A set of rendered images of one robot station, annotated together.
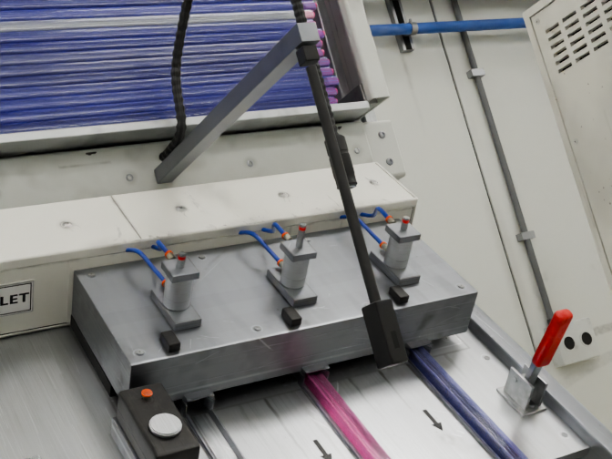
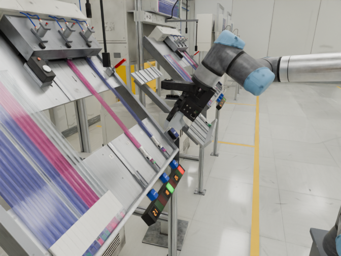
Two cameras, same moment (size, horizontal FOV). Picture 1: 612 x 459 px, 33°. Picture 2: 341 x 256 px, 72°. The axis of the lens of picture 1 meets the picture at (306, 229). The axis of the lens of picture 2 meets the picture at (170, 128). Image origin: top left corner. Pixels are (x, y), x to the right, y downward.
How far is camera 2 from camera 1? 34 cm
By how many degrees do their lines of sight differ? 50
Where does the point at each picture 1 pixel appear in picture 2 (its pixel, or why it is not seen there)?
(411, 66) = not seen: outside the picture
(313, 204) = (65, 13)
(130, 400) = (34, 60)
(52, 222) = not seen: outside the picture
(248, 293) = (55, 35)
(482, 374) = (100, 66)
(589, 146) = (95, 6)
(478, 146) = not seen: outside the picture
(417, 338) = (89, 55)
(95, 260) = (10, 12)
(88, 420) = (14, 61)
